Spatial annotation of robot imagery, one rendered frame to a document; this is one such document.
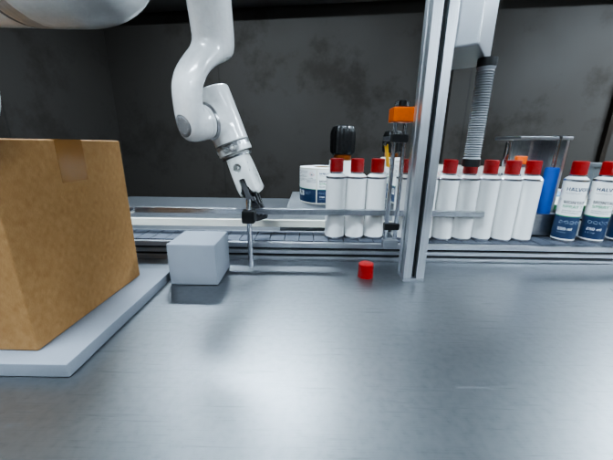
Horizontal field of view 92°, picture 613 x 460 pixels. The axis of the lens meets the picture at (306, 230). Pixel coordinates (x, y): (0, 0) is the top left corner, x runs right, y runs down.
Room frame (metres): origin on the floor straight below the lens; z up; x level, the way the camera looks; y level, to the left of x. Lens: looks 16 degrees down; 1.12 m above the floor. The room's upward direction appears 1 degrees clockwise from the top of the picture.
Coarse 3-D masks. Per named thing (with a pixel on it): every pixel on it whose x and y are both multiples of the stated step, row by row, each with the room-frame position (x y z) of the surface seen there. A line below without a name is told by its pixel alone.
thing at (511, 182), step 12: (516, 168) 0.74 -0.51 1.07; (504, 180) 0.75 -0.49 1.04; (516, 180) 0.73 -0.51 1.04; (504, 192) 0.74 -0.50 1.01; (516, 192) 0.73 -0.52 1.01; (504, 204) 0.74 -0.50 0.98; (516, 204) 0.74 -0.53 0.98; (504, 216) 0.74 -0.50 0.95; (492, 228) 0.76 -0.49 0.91; (504, 228) 0.73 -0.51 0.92; (504, 240) 0.73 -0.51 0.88
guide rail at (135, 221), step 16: (144, 224) 0.80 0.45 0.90; (160, 224) 0.80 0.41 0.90; (176, 224) 0.80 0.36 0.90; (192, 224) 0.80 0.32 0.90; (208, 224) 0.80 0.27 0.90; (224, 224) 0.80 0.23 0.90; (240, 224) 0.80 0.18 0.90; (256, 224) 0.80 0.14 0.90; (272, 224) 0.80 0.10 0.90; (288, 224) 0.80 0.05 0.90; (304, 224) 0.80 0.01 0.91; (320, 224) 0.80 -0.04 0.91
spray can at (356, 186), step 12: (360, 168) 0.75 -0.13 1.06; (348, 180) 0.75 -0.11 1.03; (360, 180) 0.74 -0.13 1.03; (348, 192) 0.75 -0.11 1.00; (360, 192) 0.74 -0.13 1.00; (348, 204) 0.75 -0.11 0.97; (360, 204) 0.74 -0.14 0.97; (348, 216) 0.75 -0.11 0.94; (360, 216) 0.74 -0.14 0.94; (348, 228) 0.75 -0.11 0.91; (360, 228) 0.75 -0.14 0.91
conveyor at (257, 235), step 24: (240, 240) 0.73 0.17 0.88; (264, 240) 0.73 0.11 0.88; (288, 240) 0.73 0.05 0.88; (312, 240) 0.73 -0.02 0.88; (336, 240) 0.73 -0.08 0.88; (360, 240) 0.73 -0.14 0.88; (432, 240) 0.74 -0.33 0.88; (456, 240) 0.74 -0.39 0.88; (552, 240) 0.75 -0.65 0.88; (576, 240) 0.75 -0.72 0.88
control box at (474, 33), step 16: (464, 0) 0.60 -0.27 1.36; (480, 0) 0.58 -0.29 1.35; (496, 0) 0.68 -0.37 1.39; (464, 16) 0.60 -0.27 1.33; (480, 16) 0.58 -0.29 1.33; (496, 16) 0.71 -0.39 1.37; (464, 32) 0.59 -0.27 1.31; (480, 32) 0.58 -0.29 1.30; (464, 48) 0.60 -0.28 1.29; (480, 48) 0.61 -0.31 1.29; (464, 64) 0.71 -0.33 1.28
